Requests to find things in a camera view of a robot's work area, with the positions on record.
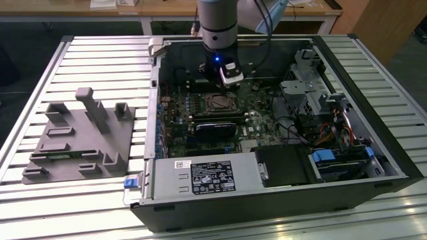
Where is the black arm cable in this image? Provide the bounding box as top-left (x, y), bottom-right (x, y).
top-left (251, 0), bottom-right (280, 75)

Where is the grey parts rack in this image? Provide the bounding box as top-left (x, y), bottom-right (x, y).
top-left (20, 87), bottom-right (137, 185)

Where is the silver chipset heat sink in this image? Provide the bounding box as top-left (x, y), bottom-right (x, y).
top-left (240, 139), bottom-right (260, 151)

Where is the orange wire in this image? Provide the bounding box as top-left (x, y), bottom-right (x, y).
top-left (319, 126), bottom-right (355, 141)

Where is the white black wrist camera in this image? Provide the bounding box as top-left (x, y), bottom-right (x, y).
top-left (219, 57), bottom-right (244, 87)

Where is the wooden cabinet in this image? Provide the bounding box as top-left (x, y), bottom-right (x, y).
top-left (339, 0), bottom-right (427, 66)

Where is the silver power supply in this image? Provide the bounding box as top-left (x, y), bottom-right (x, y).
top-left (141, 152), bottom-right (270, 201)

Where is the hard disk in blue carrier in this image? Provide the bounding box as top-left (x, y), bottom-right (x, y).
top-left (308, 148), bottom-right (383, 181)

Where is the wooden desk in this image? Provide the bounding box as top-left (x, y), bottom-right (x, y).
top-left (0, 0), bottom-right (344, 36)

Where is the black PC case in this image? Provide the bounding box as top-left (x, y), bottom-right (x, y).
top-left (128, 33), bottom-right (426, 232)

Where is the yellow wire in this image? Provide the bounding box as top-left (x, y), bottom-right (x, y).
top-left (312, 132), bottom-right (335, 147)

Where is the black drive bay box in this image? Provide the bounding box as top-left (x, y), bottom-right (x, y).
top-left (255, 145), bottom-right (318, 189)

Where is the blue case latch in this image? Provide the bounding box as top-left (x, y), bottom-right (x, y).
top-left (121, 175), bottom-right (141, 189)

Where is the black RAM stick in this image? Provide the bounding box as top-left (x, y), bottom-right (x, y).
top-left (192, 112), bottom-right (251, 120)

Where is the metal drive cage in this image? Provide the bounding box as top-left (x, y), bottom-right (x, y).
top-left (279, 48), bottom-right (336, 115)

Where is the CPU socket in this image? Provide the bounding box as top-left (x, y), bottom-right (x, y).
top-left (204, 91), bottom-right (239, 114)

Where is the red wire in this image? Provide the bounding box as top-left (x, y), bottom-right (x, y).
top-left (159, 84), bottom-right (172, 103)

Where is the black graphics card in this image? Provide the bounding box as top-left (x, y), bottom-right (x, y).
top-left (194, 121), bottom-right (238, 139)

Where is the green motherboard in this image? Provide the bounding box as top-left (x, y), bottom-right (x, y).
top-left (157, 79), bottom-right (288, 160)

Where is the green RAM stick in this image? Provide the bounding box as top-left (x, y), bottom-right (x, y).
top-left (45, 152), bottom-right (84, 160)

